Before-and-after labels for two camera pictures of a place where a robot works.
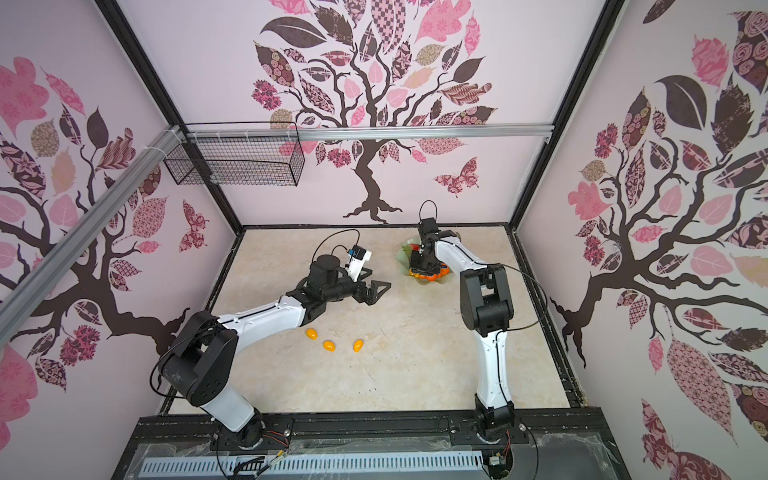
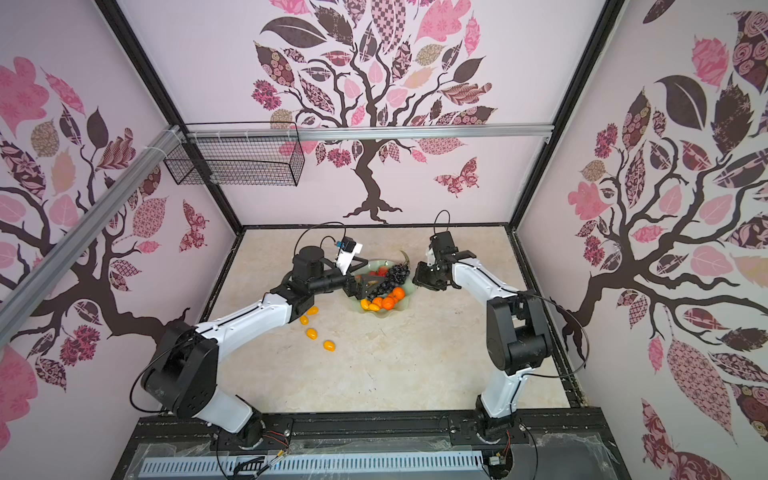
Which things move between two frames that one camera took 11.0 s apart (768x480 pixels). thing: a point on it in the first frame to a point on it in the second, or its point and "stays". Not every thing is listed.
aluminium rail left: (26, 292) stays
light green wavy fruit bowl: (403, 259) to (383, 313)
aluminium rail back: (310, 133) stays
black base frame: (565, 443) stays
